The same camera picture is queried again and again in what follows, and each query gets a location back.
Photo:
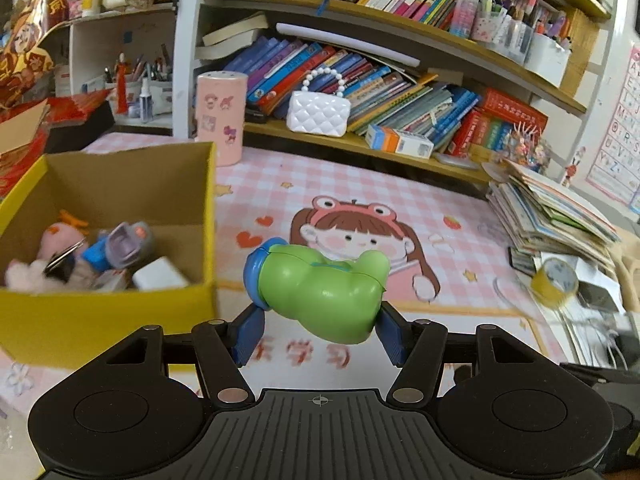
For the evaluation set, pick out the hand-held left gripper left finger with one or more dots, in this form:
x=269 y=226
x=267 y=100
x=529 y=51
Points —
x=247 y=332

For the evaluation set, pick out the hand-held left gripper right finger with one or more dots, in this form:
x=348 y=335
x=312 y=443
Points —
x=392 y=339

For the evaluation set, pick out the green frog toy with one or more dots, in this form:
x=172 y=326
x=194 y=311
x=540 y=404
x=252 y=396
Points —
x=320 y=290

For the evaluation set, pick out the white charger plug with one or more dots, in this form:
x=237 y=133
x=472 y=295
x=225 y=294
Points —
x=160 y=275

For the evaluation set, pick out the small white red box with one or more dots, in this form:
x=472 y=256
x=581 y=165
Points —
x=112 y=280

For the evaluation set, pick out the yellow cardboard box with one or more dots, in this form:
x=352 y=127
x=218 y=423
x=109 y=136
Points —
x=100 y=320

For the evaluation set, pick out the grey toy car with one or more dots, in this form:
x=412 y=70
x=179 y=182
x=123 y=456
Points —
x=127 y=245

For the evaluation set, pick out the black binder clip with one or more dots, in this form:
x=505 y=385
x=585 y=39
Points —
x=62 y=265

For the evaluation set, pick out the pink plush toy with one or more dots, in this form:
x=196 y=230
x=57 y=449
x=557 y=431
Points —
x=55 y=240

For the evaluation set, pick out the pink checked printed mat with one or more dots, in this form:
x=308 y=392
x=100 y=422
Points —
x=450 y=260

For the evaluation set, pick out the yellow tape roll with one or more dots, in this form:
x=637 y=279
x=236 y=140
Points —
x=542 y=287

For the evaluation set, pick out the dark phone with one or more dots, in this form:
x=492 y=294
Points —
x=520 y=260

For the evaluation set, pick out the grey flat case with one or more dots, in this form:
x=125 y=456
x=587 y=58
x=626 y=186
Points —
x=455 y=161

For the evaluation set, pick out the orange blue white carton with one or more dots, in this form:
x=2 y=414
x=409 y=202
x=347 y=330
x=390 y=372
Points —
x=400 y=142

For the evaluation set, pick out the stack of booklets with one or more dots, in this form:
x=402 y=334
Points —
x=550 y=210

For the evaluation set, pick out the pink cylindrical container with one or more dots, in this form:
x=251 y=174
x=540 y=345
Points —
x=220 y=120

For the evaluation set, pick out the black flat case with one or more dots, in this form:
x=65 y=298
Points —
x=255 y=114

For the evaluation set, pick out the red boxed book set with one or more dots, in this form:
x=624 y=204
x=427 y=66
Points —
x=480 y=135

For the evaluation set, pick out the row of blue books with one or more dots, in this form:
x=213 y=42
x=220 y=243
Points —
x=400 y=100

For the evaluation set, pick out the small spray bottle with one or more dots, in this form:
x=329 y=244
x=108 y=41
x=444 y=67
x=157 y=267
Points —
x=146 y=107

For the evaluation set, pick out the white pen holder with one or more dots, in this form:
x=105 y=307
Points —
x=157 y=95

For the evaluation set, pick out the red dictionary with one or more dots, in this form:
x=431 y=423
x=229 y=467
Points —
x=510 y=107

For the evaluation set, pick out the red tassel ornament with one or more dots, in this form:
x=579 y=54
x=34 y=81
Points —
x=121 y=95

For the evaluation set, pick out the thick dark-cover book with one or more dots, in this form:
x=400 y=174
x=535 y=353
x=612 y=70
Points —
x=235 y=30
x=225 y=51

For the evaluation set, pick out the red paper decoration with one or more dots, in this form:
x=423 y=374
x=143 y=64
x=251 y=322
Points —
x=75 y=105

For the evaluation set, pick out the white paper roll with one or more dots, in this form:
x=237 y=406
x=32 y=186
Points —
x=350 y=42

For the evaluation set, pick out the brown cardboard sheet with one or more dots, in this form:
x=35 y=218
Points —
x=20 y=130

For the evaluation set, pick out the white pen organizer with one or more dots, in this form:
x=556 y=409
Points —
x=545 y=60

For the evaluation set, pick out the white shelf cabinet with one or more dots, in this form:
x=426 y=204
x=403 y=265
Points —
x=100 y=40

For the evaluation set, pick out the clear pen cup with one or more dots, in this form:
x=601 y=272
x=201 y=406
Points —
x=515 y=35

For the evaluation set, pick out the wooden bookshelf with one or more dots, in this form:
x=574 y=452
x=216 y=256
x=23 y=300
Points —
x=350 y=9

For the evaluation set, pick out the clear glitter bottle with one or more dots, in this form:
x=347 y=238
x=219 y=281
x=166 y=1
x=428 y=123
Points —
x=465 y=10

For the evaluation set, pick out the red gold foil decoration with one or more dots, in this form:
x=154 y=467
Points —
x=25 y=55

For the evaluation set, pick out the pink box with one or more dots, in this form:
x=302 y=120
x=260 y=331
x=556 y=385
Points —
x=75 y=4

